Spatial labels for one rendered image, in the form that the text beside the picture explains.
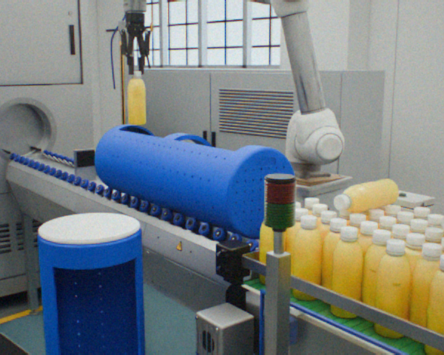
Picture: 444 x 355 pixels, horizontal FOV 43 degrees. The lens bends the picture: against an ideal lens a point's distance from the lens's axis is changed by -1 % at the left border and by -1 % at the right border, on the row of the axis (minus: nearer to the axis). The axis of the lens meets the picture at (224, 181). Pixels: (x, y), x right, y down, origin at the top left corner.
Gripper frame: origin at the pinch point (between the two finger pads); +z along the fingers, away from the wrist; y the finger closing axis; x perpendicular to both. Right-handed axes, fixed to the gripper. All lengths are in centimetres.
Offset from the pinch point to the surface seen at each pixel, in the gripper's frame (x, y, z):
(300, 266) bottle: 108, 16, 48
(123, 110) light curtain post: -67, -30, 23
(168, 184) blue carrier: 45, 14, 38
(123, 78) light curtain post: -66, -30, 6
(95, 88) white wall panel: -468, -206, 28
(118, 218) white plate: 56, 39, 44
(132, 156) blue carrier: 18.7, 13.2, 32.5
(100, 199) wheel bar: -13, 11, 55
